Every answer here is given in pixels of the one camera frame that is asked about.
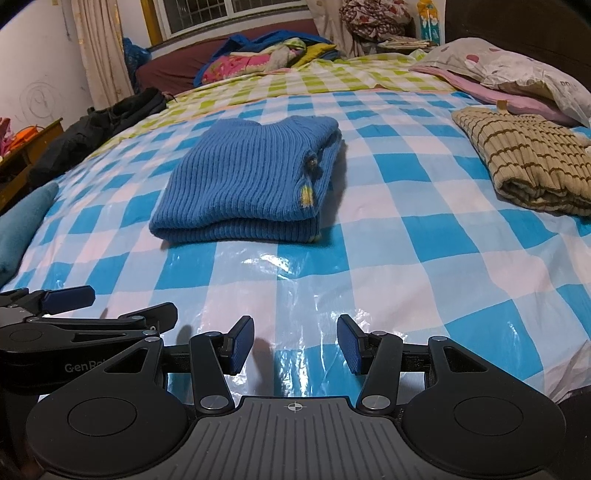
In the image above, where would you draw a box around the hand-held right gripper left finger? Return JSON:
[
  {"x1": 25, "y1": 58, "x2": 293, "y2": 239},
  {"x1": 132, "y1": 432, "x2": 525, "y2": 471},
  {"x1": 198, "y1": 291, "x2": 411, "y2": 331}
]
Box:
[{"x1": 104, "y1": 315, "x2": 256, "y2": 414}]

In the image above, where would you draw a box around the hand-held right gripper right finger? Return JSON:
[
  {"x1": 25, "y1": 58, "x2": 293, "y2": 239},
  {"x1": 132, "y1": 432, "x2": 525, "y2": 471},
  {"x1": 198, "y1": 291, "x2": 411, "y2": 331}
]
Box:
[{"x1": 337, "y1": 315, "x2": 490, "y2": 414}]

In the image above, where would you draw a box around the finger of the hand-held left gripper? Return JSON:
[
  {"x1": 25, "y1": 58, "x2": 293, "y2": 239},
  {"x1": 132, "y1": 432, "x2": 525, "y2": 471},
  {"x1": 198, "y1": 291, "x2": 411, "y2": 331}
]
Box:
[
  {"x1": 0, "y1": 285, "x2": 96, "y2": 321},
  {"x1": 46, "y1": 302, "x2": 178, "y2": 339}
]

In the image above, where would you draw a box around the blue knit striped sweater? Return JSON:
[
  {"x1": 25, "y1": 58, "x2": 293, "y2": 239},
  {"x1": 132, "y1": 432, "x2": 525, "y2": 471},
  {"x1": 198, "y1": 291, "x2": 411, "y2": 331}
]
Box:
[{"x1": 148, "y1": 115, "x2": 345, "y2": 245}]

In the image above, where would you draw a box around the teal cloth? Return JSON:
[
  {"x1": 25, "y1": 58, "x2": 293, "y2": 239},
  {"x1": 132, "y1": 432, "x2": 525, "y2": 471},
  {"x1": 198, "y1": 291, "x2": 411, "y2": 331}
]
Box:
[{"x1": 0, "y1": 181, "x2": 60, "y2": 289}]

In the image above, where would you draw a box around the blue checked plastic bed sheet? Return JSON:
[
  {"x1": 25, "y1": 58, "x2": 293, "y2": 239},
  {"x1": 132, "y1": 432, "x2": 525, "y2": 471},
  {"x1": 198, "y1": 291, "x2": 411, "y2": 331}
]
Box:
[{"x1": 0, "y1": 88, "x2": 591, "y2": 407}]

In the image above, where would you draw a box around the wooden desk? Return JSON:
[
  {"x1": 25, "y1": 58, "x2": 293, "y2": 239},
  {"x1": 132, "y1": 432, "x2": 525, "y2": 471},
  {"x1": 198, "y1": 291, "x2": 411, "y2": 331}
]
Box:
[{"x1": 0, "y1": 117, "x2": 64, "y2": 213}]

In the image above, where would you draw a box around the orange cloth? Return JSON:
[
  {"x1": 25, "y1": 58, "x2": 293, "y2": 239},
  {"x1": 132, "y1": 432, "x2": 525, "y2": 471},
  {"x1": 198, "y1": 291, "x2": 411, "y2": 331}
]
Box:
[{"x1": 9, "y1": 124, "x2": 40, "y2": 151}]

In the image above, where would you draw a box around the black jacket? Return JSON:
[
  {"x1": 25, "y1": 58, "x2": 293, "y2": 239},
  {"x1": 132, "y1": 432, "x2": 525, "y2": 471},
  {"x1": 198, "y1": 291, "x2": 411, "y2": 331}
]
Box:
[{"x1": 28, "y1": 88, "x2": 168, "y2": 188}]

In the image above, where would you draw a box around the beige curtain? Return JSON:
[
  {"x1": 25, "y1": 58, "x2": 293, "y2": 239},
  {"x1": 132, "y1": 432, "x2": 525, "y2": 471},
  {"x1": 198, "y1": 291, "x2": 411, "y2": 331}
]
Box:
[
  {"x1": 69, "y1": 0, "x2": 134, "y2": 112},
  {"x1": 305, "y1": 0, "x2": 356, "y2": 58}
]

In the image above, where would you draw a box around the maroon sofa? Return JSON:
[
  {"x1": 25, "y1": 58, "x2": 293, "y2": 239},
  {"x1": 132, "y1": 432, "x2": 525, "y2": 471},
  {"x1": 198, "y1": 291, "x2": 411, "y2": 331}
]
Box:
[{"x1": 136, "y1": 18, "x2": 324, "y2": 95}]

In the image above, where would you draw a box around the blue plastic bag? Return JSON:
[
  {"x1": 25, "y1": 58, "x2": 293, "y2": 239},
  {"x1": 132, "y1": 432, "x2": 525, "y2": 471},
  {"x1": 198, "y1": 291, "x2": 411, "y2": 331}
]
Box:
[{"x1": 122, "y1": 38, "x2": 151, "y2": 95}]

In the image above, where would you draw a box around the beige striped folded sweater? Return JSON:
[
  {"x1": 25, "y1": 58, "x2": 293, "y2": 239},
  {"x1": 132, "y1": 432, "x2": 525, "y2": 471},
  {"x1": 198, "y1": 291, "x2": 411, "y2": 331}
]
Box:
[{"x1": 451, "y1": 107, "x2": 591, "y2": 217}]

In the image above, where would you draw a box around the pink floral pillow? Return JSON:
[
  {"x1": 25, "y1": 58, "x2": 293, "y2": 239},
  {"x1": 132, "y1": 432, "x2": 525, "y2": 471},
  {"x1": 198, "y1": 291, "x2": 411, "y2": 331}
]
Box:
[{"x1": 202, "y1": 50, "x2": 278, "y2": 84}]

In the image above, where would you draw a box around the green checked bed sheet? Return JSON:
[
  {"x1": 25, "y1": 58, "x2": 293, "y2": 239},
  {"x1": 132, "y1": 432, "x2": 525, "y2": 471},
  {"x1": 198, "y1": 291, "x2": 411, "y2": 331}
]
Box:
[{"x1": 99, "y1": 51, "x2": 458, "y2": 139}]

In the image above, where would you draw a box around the pale crumpled cloth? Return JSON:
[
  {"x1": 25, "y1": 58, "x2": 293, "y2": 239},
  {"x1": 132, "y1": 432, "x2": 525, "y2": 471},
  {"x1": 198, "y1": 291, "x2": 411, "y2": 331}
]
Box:
[{"x1": 231, "y1": 37, "x2": 308, "y2": 70}]

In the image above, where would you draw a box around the yellow cloth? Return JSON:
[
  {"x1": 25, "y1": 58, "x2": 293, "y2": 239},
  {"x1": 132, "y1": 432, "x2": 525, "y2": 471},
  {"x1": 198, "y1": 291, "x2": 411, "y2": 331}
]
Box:
[{"x1": 293, "y1": 42, "x2": 340, "y2": 68}]

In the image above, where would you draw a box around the colourful bedding pile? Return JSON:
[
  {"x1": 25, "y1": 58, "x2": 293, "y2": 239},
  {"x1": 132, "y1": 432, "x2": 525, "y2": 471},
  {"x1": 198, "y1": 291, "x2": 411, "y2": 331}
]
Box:
[{"x1": 194, "y1": 30, "x2": 342, "y2": 84}]

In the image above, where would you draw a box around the barred window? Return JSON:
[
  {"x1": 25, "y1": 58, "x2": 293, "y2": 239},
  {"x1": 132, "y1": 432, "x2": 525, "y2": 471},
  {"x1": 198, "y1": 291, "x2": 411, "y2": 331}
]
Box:
[{"x1": 141, "y1": 0, "x2": 310, "y2": 40}]

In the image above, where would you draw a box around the stack of papers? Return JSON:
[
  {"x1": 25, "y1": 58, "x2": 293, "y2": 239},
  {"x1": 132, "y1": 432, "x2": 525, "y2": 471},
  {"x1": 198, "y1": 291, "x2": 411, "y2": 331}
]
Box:
[{"x1": 376, "y1": 37, "x2": 437, "y2": 51}]

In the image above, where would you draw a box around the white spotted pillow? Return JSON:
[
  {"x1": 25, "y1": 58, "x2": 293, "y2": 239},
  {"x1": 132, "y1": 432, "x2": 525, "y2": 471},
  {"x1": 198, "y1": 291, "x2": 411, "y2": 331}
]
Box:
[{"x1": 422, "y1": 38, "x2": 591, "y2": 127}]

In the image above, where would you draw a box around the floral cloth bundle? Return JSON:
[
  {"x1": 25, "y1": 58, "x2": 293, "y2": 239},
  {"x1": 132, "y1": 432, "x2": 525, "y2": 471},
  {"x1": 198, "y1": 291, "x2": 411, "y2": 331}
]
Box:
[{"x1": 339, "y1": 0, "x2": 414, "y2": 42}]

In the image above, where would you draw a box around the yellow and blue carton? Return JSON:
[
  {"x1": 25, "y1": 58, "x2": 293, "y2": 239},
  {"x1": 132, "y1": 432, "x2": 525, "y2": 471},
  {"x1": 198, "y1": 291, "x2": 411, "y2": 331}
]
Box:
[{"x1": 417, "y1": 0, "x2": 439, "y2": 42}]

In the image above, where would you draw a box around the dark wooden headboard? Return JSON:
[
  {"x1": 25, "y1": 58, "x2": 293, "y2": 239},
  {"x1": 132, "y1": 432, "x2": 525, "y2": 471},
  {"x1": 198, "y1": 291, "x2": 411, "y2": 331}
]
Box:
[{"x1": 444, "y1": 0, "x2": 591, "y2": 84}]

